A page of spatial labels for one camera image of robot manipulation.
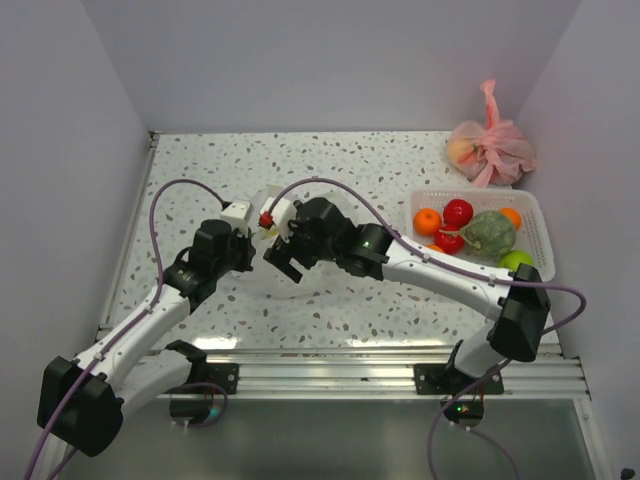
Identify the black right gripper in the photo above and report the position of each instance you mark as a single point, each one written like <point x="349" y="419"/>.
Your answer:
<point x="275" y="255"/>

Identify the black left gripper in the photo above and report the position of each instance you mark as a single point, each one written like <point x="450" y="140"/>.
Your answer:
<point x="248" y="250"/>

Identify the clear printed plastic bag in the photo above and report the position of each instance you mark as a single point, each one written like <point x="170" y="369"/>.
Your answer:
<point x="266" y="279"/>

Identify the orange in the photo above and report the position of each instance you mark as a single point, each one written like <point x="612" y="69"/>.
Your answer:
<point x="435" y="248"/>
<point x="427" y="222"/>
<point x="513" y="216"/>

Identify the red fruit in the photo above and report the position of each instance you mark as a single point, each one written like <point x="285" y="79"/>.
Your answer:
<point x="448" y="239"/>
<point x="458" y="213"/>

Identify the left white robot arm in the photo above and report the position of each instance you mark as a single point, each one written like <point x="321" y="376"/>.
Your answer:
<point x="78" y="401"/>

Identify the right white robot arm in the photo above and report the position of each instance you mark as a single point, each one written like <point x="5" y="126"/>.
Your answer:
<point x="512" y="302"/>

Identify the peach in pink bag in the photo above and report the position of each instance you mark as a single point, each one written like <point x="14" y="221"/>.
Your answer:
<point x="460" y="151"/>

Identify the pink plastic bag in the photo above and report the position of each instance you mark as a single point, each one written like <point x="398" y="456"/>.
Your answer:
<point x="503" y="154"/>

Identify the green apple in basket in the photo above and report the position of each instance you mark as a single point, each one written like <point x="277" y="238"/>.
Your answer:
<point x="514" y="259"/>

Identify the orange in basket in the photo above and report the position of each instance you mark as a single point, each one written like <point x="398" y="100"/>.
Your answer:
<point x="513" y="216"/>

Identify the white plastic basket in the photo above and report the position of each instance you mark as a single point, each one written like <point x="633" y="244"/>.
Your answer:
<point x="532" y="236"/>

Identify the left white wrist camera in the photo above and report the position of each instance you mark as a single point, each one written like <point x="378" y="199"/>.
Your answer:
<point x="237" y="214"/>

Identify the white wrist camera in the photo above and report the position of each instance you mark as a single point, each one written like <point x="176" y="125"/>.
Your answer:
<point x="237" y="214"/>
<point x="277" y="218"/>

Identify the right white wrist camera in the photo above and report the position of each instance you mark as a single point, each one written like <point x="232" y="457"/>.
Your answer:
<point x="277" y="218"/>

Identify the aluminium mounting rail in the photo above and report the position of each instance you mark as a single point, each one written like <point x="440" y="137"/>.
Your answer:
<point x="385" y="373"/>

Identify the left black base bracket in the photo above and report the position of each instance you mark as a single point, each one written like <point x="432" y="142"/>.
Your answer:
<point x="224" y="375"/>

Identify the black base bracket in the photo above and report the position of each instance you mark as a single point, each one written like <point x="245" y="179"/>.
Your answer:
<point x="224" y="375"/>
<point x="438" y="379"/>

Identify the right black base bracket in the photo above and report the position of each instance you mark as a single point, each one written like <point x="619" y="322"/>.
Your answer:
<point x="438" y="379"/>

